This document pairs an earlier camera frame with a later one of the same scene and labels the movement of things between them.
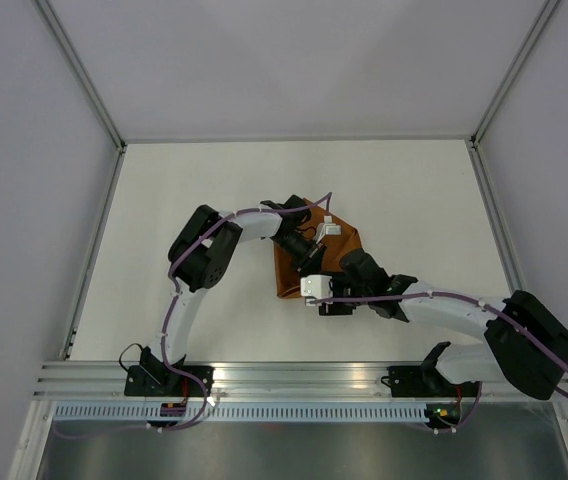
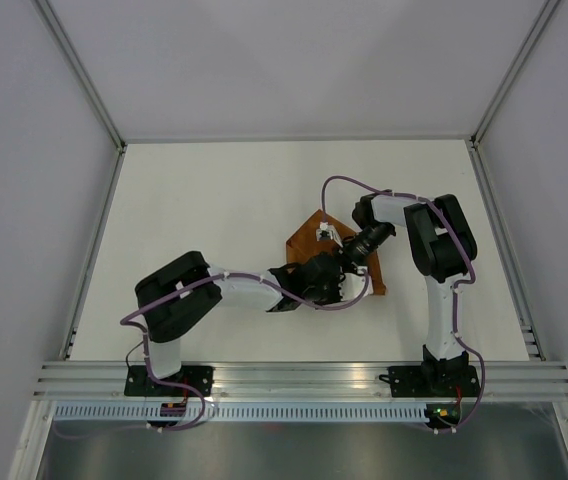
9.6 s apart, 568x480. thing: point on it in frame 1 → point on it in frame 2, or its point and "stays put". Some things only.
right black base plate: x=417 y=381 stays put
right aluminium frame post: x=541 y=20 stays put
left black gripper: x=311 y=261 → x=336 y=297
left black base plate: x=139 y=383 stays put
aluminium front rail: x=277 y=381 stays put
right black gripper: x=336 y=309 → x=350 y=256
